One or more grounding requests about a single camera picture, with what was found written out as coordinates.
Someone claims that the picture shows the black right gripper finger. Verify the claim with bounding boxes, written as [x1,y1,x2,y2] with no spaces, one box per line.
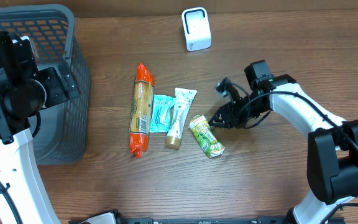
[211,121,232,129]
[209,107,229,123]

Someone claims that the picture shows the green jasmine tea pouch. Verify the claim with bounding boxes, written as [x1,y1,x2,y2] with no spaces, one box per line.
[189,115,225,159]

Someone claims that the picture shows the orange spaghetti pasta packet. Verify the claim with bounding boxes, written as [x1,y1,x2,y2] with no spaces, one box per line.
[129,63,155,158]

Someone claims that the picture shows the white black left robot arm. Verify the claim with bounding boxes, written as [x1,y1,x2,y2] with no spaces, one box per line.
[0,31,80,223]

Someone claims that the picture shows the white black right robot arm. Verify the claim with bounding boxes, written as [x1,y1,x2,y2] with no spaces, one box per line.
[209,60,358,224]

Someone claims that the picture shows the white barcode scanner stand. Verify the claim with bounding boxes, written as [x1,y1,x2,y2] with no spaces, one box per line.
[181,7,212,52]

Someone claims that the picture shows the white floral cream tube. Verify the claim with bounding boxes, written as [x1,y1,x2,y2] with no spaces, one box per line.
[165,88,197,150]

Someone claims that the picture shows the grey plastic shopping basket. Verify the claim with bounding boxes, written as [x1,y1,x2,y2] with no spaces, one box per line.
[0,4,91,165]

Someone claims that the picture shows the teal snack packet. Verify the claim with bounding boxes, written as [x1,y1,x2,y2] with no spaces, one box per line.
[150,95,176,133]

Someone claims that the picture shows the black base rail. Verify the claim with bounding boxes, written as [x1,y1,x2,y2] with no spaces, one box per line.
[68,210,346,224]

